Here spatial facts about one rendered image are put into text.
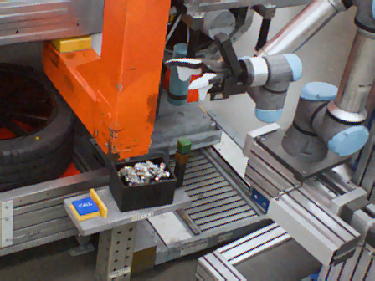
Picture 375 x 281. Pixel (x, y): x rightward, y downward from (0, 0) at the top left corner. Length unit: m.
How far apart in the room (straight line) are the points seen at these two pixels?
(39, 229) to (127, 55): 0.80
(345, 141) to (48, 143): 1.15
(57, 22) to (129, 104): 0.53
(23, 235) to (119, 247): 0.38
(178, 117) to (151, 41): 1.08
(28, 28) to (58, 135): 0.41
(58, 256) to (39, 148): 0.50
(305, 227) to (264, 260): 0.64
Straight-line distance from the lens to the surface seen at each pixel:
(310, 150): 2.32
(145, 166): 2.58
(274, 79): 1.92
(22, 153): 2.72
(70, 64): 2.89
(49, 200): 2.76
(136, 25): 2.38
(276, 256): 2.88
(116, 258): 2.72
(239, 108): 4.05
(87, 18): 2.93
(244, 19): 3.22
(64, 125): 2.85
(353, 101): 2.12
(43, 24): 2.87
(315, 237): 2.21
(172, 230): 3.07
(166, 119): 3.45
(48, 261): 3.01
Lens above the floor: 2.15
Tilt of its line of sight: 35 degrees down
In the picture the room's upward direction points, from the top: 10 degrees clockwise
